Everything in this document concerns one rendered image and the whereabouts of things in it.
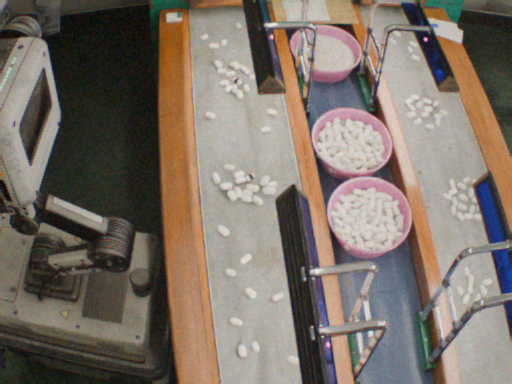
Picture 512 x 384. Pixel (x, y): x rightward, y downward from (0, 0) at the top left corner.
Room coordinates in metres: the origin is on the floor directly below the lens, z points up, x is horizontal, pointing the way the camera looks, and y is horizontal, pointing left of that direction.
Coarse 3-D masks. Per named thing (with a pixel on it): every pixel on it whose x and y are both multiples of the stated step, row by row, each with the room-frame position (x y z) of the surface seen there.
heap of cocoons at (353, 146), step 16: (336, 128) 1.46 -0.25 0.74; (352, 128) 1.47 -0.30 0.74; (368, 128) 1.48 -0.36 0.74; (320, 144) 1.39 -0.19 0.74; (336, 144) 1.39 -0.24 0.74; (352, 144) 1.40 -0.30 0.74; (368, 144) 1.42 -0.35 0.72; (336, 160) 1.33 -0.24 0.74; (352, 160) 1.35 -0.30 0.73; (368, 160) 1.35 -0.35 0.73
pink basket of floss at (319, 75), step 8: (296, 32) 1.90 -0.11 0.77; (328, 32) 1.95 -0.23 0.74; (344, 32) 1.94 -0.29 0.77; (296, 40) 1.88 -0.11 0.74; (344, 40) 1.92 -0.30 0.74; (352, 48) 1.88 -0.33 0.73; (360, 48) 1.85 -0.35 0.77; (360, 56) 1.80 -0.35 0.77; (320, 72) 1.71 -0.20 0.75; (328, 72) 1.70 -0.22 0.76; (336, 72) 1.70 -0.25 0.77; (344, 72) 1.73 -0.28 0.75; (320, 80) 1.73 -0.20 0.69; (328, 80) 1.73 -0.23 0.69; (336, 80) 1.74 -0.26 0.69
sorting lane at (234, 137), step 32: (192, 32) 1.90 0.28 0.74; (224, 32) 1.91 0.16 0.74; (192, 64) 1.72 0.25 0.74; (224, 64) 1.73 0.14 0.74; (224, 96) 1.57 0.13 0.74; (256, 96) 1.58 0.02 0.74; (224, 128) 1.43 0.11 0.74; (256, 128) 1.44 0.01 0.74; (288, 128) 1.45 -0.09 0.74; (224, 160) 1.30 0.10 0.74; (256, 160) 1.31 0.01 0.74; (288, 160) 1.32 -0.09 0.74; (224, 192) 1.18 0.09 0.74; (256, 192) 1.19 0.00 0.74; (224, 224) 1.07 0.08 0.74; (256, 224) 1.08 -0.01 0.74; (224, 256) 0.97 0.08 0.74; (256, 256) 0.98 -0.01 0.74; (224, 288) 0.86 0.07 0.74; (256, 288) 0.87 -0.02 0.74; (224, 320) 0.76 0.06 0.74; (256, 320) 0.77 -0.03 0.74; (288, 320) 0.78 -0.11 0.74; (224, 352) 0.66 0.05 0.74; (256, 352) 0.67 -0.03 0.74; (288, 352) 0.67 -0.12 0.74
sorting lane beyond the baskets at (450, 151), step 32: (384, 64) 1.81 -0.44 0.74; (416, 64) 1.84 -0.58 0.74; (448, 96) 1.69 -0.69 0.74; (416, 128) 1.50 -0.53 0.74; (448, 128) 1.52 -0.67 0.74; (416, 160) 1.36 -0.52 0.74; (448, 160) 1.38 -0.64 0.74; (480, 160) 1.39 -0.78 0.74; (448, 224) 1.12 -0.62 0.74; (480, 224) 1.13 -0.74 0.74; (448, 256) 1.00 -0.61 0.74; (480, 256) 1.00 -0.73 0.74; (480, 320) 0.77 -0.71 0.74; (480, 352) 0.66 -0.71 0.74
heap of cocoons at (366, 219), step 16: (352, 192) 1.23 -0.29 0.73; (368, 192) 1.22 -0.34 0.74; (336, 208) 1.15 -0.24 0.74; (352, 208) 1.17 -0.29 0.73; (368, 208) 1.16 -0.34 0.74; (384, 208) 1.17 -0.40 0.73; (336, 224) 1.10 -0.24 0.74; (352, 224) 1.10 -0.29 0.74; (368, 224) 1.11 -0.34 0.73; (384, 224) 1.12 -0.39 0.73; (400, 224) 1.11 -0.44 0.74; (352, 240) 1.04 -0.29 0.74; (368, 240) 1.06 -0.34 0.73; (384, 240) 1.06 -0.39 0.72
